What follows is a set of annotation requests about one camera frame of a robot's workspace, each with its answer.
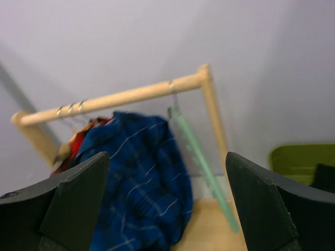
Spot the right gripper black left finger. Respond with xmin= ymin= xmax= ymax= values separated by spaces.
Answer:
xmin=1 ymin=152 xmax=109 ymax=250

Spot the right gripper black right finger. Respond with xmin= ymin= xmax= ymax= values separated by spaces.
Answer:
xmin=226 ymin=152 xmax=334 ymax=250

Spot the blue plaid shirt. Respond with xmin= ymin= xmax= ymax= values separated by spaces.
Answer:
xmin=75 ymin=112 xmax=193 ymax=250

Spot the mint green hanger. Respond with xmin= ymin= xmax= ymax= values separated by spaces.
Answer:
xmin=167 ymin=81 xmax=239 ymax=233

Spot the red black plaid shirt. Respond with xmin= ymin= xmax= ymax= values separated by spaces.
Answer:
xmin=50 ymin=117 xmax=113 ymax=177

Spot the green plastic basket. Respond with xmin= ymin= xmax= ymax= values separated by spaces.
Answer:
xmin=269 ymin=143 xmax=334 ymax=185

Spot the wooden clothes rack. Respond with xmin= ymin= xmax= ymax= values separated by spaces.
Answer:
xmin=10 ymin=63 xmax=247 ymax=251

